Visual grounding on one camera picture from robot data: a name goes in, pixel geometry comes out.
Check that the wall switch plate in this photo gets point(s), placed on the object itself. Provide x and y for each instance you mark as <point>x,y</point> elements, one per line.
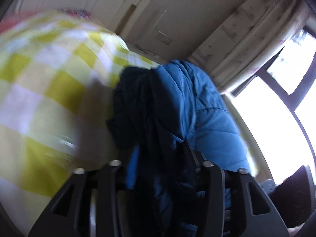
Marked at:
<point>161,37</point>

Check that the red blue patterned pillow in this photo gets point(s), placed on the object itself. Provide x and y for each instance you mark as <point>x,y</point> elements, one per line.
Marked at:
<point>75,12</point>

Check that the red printed bed sheet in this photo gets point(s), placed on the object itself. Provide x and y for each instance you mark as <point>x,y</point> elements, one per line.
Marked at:
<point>23,17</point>

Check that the blue puffer jacket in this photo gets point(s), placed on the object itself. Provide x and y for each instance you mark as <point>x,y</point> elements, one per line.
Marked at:
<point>187,103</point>

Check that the dark cloth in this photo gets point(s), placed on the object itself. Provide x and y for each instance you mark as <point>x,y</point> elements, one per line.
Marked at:
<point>291,192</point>

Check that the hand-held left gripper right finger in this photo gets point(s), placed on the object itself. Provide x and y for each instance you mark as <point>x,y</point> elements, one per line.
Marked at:
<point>212,190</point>

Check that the beige printed striped curtain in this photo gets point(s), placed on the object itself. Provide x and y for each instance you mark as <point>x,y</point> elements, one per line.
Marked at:
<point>246,37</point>

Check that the white wooden headboard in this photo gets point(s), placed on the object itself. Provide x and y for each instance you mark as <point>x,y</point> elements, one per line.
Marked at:
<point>106,2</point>

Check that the window with dark frame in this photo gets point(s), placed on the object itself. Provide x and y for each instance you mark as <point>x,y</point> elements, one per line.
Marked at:
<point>279,84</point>

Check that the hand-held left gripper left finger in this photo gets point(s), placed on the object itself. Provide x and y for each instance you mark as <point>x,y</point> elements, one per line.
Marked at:
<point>132,172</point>

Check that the yellow checkered blanket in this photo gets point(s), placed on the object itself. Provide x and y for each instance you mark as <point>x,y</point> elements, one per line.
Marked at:
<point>49,91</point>

